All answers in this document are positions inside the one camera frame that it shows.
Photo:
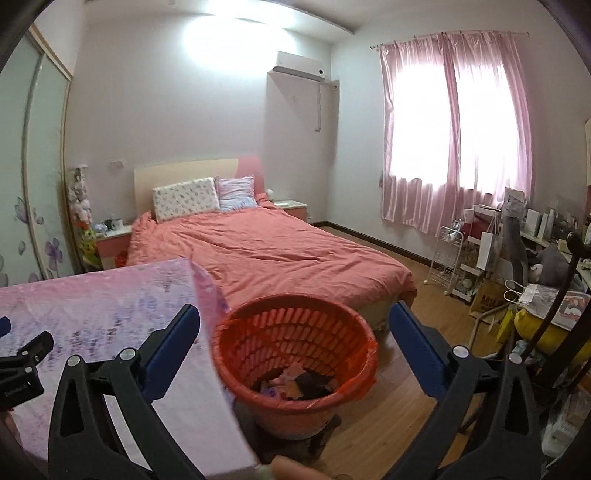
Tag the pink nightstand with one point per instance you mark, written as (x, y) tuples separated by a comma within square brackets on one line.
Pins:
[(113, 246), (293, 208)]

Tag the pink right nightstand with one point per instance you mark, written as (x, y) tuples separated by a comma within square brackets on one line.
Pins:
[(293, 208)]

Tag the white wall air conditioner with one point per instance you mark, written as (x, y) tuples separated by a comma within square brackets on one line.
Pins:
[(299, 66)]

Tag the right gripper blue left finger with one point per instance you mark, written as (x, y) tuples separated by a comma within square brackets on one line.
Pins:
[(164, 350)]

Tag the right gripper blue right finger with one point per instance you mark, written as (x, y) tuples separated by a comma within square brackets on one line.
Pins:
[(424, 348)]

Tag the trash pile in basket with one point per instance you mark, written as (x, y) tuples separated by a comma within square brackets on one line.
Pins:
[(295, 383)]

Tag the sliding wardrobe with flowers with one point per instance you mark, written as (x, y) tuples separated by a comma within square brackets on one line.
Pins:
[(36, 241)]

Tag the white wire rack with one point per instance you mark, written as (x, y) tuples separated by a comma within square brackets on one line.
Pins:
[(446, 259)]

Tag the wall light switch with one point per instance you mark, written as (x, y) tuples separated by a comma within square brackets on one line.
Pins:
[(119, 164)]

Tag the hanging plush toy stack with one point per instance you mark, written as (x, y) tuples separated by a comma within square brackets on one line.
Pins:
[(81, 220)]

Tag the pink floral tablecloth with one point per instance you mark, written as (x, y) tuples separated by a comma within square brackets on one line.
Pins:
[(97, 315)]

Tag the pink left nightstand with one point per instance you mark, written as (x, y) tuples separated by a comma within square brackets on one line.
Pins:
[(113, 246)]

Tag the white floral pillow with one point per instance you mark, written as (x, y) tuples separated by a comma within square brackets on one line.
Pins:
[(184, 199)]

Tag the pink window curtain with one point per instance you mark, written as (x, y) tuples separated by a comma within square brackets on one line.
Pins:
[(457, 126)]

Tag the orange plastic laundry basket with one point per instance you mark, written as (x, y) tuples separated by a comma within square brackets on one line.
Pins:
[(275, 331)]

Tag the coral pink bed duvet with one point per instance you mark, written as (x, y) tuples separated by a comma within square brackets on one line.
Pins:
[(260, 251)]

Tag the pink striped pillow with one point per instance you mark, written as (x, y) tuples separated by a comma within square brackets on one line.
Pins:
[(236, 193)]

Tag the cluttered desk with items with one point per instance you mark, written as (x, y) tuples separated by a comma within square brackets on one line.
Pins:
[(506, 248)]

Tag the person right hand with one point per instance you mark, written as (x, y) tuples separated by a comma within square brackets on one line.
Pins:
[(284, 468)]

